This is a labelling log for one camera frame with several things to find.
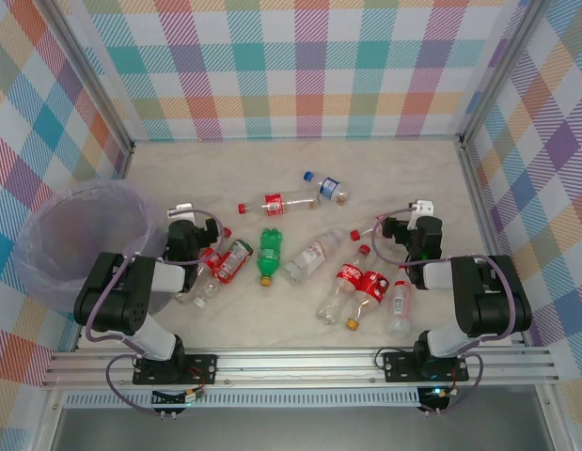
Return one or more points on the cola bottle red cap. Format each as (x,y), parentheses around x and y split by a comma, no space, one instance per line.
(349,275)
(226,232)

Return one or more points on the crushed red label bottle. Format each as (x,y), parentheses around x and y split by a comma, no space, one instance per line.
(231,263)

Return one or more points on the clear bottle white cap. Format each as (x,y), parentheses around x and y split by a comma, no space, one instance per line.
(206,289)

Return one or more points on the cola bottle yellow cap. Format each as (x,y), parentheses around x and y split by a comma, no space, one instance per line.
(372,286)

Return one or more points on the green bottle yellow cap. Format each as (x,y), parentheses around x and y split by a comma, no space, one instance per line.
(270,253)

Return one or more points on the grey plastic waste bin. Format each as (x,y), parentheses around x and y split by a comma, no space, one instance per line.
(160,303)

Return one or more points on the white milk drink bottle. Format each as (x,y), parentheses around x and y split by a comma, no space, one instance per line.
(398,305)

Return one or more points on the long clear red label bottle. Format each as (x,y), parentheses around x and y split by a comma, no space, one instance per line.
(274,205)

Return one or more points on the blue cap blue label bottle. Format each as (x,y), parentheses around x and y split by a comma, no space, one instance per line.
(328,187)

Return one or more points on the clear bottle white red label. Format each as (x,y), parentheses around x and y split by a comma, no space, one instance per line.
(311,256)

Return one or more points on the purple plastic bin liner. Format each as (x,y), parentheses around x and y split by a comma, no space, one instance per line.
(83,235)

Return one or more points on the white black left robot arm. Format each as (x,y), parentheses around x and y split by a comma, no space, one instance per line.
(112,291)

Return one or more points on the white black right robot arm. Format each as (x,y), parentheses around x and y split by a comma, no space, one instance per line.
(497,300)

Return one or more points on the yellow power connector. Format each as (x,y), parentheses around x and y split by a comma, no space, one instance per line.
(441,393)
(193,397)

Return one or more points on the grey metal panel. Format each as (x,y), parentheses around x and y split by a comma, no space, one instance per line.
(295,432)

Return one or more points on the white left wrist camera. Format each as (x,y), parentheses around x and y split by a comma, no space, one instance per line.
(182,210)

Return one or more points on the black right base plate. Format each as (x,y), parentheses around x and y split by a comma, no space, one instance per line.
(398,366)

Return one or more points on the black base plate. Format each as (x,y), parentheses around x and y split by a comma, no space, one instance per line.
(398,366)
(203,368)

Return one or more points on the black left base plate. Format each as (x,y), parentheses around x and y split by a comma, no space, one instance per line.
(203,368)

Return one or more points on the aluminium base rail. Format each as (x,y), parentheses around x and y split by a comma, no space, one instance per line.
(295,364)

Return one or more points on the aluminium upright frame post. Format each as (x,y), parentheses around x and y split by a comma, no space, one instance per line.
(500,70)
(95,77)

